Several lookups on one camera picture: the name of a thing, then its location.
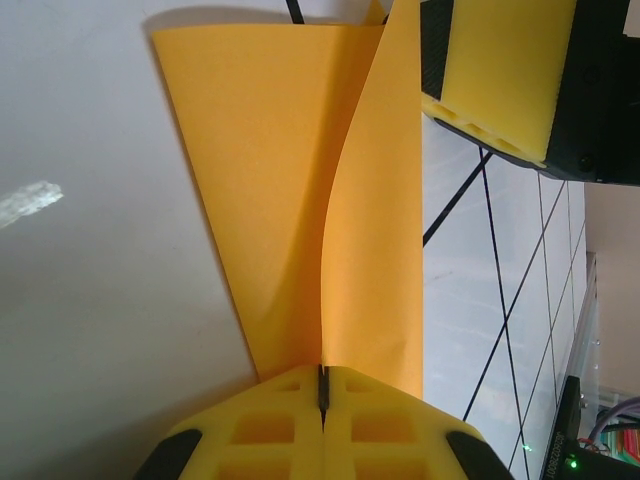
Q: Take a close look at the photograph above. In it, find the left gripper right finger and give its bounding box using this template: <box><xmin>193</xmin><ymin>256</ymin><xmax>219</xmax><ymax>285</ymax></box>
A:
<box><xmin>324</xmin><ymin>367</ymin><xmax>509</xmax><ymax>480</ymax></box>

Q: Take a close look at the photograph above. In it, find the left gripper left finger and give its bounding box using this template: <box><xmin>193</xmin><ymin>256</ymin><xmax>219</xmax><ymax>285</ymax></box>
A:
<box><xmin>132</xmin><ymin>365</ymin><xmax>324</xmax><ymax>480</ymax></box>

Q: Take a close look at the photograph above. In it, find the orange paper sheet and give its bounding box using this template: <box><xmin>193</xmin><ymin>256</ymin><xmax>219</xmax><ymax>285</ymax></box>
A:
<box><xmin>149</xmin><ymin>0</ymin><xmax>426</xmax><ymax>404</ymax></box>

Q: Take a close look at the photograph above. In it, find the aluminium side rail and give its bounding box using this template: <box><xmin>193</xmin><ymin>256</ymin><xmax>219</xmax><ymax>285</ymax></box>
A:
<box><xmin>569</xmin><ymin>249</ymin><xmax>609</xmax><ymax>401</ymax></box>

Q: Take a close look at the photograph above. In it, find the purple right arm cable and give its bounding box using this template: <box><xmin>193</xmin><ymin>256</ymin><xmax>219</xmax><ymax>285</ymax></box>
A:
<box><xmin>592</xmin><ymin>397</ymin><xmax>640</xmax><ymax>431</ymax></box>

